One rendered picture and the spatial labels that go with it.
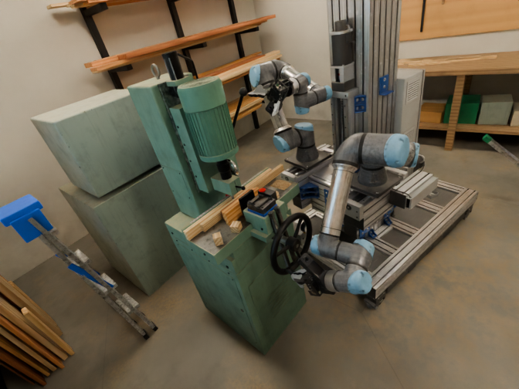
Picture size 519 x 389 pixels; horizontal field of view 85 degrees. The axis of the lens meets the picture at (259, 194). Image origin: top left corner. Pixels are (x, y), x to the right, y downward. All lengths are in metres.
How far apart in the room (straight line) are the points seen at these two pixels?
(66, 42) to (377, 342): 3.51
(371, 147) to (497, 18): 3.08
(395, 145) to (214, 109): 0.66
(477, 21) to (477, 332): 3.02
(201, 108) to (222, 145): 0.17
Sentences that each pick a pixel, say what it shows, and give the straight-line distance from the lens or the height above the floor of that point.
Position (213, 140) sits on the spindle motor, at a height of 1.29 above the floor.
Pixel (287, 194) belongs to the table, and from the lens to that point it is 1.45.
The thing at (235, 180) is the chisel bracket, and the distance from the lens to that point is 1.31.
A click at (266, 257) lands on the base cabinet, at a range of 1.47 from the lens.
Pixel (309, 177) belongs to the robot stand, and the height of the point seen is 0.72.
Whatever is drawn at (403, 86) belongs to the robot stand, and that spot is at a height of 1.19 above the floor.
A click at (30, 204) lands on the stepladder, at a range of 1.67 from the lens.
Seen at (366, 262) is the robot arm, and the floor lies 0.92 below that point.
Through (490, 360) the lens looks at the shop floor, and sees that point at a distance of 2.04.
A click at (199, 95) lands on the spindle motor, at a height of 1.47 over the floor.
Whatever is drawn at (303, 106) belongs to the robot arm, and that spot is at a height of 1.24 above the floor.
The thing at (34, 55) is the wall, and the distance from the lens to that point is 3.41.
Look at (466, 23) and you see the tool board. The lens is 4.05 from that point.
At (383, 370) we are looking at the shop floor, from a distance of 1.88.
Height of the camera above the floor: 1.69
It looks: 32 degrees down
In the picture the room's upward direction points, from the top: 13 degrees counter-clockwise
